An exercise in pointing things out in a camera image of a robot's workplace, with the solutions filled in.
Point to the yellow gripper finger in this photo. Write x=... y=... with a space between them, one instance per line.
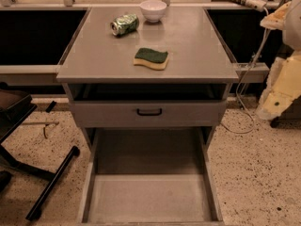
x=283 y=86
x=276 y=19

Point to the green and yellow sponge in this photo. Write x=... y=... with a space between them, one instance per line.
x=151 y=59

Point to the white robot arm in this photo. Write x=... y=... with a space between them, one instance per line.
x=291 y=33

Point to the grey drawer cabinet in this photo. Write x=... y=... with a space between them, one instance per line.
x=100 y=66

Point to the open grey bottom drawer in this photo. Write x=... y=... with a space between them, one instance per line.
x=149 y=178

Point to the closed grey drawer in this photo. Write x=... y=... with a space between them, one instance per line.
x=123 y=114

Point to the white ceramic bowl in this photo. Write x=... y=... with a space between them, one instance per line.
x=153 y=10

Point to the crushed green soda can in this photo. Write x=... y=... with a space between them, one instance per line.
x=124 y=24

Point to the grey side rail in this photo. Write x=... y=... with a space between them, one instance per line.
x=249 y=75

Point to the black drawer handle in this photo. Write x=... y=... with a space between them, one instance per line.
x=149 y=112

